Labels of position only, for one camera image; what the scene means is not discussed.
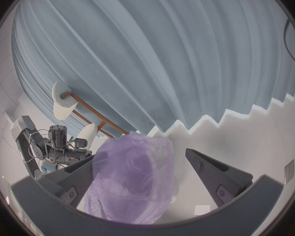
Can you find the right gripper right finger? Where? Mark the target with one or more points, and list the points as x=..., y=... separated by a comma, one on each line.
x=221, y=177

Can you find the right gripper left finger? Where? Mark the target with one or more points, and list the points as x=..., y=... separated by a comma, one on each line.
x=73, y=181

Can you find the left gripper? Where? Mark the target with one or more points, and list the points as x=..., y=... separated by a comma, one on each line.
x=76, y=155

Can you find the white paper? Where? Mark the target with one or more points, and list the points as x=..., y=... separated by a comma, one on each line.
x=201, y=210

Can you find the purple plastic bag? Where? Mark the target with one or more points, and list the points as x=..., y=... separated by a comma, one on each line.
x=132, y=181

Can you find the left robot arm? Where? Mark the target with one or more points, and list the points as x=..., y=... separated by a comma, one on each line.
x=57, y=136

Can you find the white padded wooden chair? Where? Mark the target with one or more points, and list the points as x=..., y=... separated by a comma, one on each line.
x=64, y=107

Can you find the pale blue curtain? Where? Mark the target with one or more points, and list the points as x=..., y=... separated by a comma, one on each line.
x=137, y=45

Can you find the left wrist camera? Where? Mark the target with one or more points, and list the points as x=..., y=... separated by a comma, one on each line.
x=81, y=143

